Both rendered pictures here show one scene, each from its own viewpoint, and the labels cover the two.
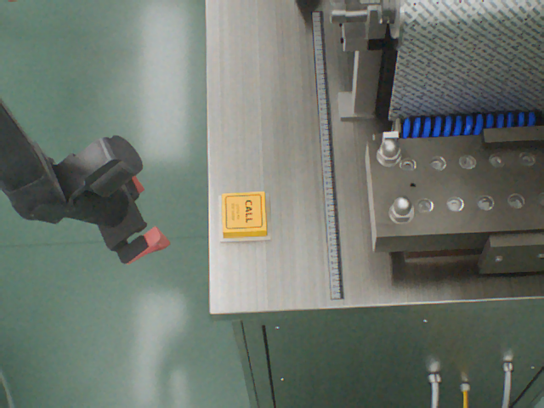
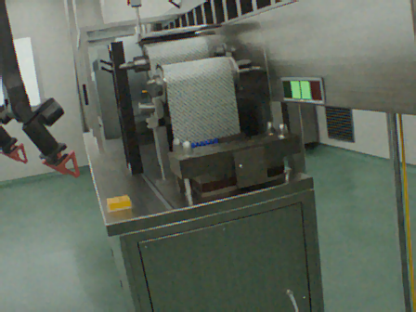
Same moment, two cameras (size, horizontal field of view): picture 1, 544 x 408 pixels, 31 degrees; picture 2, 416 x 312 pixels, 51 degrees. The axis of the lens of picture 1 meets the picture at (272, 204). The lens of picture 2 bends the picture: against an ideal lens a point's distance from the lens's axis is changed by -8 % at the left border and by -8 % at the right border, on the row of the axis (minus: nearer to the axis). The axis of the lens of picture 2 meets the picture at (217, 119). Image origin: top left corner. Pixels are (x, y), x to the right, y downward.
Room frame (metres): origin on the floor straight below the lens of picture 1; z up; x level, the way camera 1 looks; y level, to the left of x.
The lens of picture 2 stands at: (-0.80, 0.17, 1.30)
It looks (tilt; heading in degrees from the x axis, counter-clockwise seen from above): 7 degrees down; 341
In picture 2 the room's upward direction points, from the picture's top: 8 degrees counter-clockwise
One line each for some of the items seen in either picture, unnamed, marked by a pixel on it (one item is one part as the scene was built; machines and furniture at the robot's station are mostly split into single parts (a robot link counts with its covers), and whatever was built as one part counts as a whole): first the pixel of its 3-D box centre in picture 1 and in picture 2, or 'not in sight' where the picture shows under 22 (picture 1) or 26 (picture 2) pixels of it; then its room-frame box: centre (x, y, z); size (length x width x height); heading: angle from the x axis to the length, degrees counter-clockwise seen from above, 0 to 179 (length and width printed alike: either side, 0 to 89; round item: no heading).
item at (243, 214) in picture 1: (244, 214); (118, 202); (0.65, 0.05, 0.91); 0.07 x 0.07 x 0.02; 88
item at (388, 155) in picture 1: (389, 149); (177, 145); (0.67, -0.18, 1.05); 0.04 x 0.04 x 0.04
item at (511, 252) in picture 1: (518, 254); (250, 167); (0.52, -0.36, 0.96); 0.10 x 0.03 x 0.11; 88
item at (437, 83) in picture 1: (474, 83); (205, 118); (0.73, -0.31, 1.11); 0.23 x 0.01 x 0.18; 88
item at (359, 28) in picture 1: (359, 57); (158, 141); (0.83, -0.15, 1.05); 0.06 x 0.05 x 0.31; 88
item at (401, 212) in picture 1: (402, 206); (188, 149); (0.57, -0.19, 1.05); 0.04 x 0.04 x 0.04
